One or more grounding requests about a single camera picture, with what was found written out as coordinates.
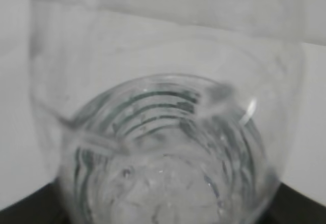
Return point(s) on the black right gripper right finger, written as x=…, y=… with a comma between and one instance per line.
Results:
x=291, y=207

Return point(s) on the clear plastic water bottle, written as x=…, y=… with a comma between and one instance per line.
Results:
x=166, y=111

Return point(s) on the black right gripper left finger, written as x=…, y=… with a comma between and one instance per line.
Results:
x=44, y=206

